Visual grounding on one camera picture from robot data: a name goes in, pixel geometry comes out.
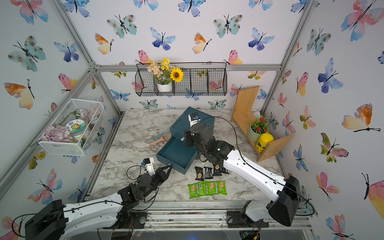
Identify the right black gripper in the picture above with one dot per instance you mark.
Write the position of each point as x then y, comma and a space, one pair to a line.
188, 138

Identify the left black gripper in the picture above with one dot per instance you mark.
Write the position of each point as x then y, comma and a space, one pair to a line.
160, 175

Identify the teal drawer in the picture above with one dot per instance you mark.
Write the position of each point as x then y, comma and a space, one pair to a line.
177, 154

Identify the green cookie packet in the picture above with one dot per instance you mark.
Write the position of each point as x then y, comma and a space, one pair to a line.
212, 188
221, 187
193, 190
202, 189

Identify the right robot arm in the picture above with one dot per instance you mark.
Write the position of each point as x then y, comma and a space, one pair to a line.
283, 198

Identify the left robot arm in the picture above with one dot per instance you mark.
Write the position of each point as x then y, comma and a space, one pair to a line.
58, 221

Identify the small wooden dustpan brush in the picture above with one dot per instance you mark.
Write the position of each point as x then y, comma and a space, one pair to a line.
163, 137

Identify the wooden zigzag shelf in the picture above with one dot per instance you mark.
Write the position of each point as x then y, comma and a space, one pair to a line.
243, 116

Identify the green pot red flowers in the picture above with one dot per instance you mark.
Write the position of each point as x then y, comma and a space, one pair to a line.
257, 127

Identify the yellow canister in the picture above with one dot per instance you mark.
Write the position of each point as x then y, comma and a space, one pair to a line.
263, 141

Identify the white flower pot with sunflower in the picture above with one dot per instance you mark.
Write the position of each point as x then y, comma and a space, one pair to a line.
165, 75

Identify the round green tin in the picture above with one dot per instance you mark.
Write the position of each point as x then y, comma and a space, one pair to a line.
76, 127

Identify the pink artificial flowers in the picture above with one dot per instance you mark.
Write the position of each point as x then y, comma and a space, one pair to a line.
56, 134

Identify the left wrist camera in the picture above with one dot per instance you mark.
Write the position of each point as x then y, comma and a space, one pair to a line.
148, 164

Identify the black wire wall basket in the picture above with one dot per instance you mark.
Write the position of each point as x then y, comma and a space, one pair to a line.
199, 79

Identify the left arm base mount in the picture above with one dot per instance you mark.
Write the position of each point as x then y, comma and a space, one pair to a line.
130, 220

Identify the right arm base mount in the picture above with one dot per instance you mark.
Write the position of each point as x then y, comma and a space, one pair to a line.
238, 219

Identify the white mesh wall basket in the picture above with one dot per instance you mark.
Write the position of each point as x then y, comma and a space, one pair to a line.
93, 113

